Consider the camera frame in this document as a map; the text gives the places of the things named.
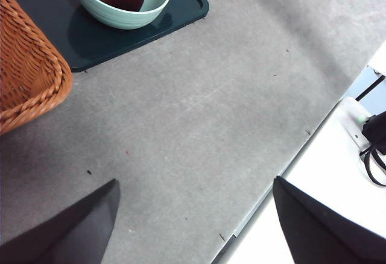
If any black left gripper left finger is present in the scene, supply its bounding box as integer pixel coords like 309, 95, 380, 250
0, 179, 121, 264

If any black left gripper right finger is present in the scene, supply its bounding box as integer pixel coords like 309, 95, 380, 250
273, 175, 386, 264

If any teal ribbed bowl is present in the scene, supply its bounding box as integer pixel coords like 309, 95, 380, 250
71, 0, 172, 30

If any black plug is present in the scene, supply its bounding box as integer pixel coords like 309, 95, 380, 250
361, 113, 386, 155

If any white box with green light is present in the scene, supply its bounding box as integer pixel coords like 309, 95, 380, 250
339, 96, 373, 152

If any brown wicker basket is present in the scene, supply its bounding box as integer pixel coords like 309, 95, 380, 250
0, 0, 74, 135

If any dark rectangular tray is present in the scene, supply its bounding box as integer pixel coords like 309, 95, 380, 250
0, 0, 210, 73

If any black looped cable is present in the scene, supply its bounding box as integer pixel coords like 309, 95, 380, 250
358, 145, 386, 186

